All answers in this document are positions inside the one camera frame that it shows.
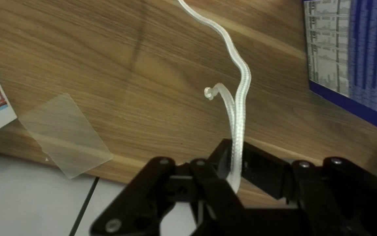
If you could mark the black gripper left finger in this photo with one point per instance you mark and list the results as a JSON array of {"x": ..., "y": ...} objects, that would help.
[{"x": 153, "y": 201}]

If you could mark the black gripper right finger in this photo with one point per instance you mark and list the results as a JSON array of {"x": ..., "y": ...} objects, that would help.
[{"x": 327, "y": 201}]

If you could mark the blue snack variety box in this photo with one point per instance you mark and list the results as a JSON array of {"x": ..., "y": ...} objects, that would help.
[{"x": 354, "y": 53}]

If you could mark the clear plastic sheet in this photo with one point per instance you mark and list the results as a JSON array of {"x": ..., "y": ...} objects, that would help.
[{"x": 66, "y": 135}]

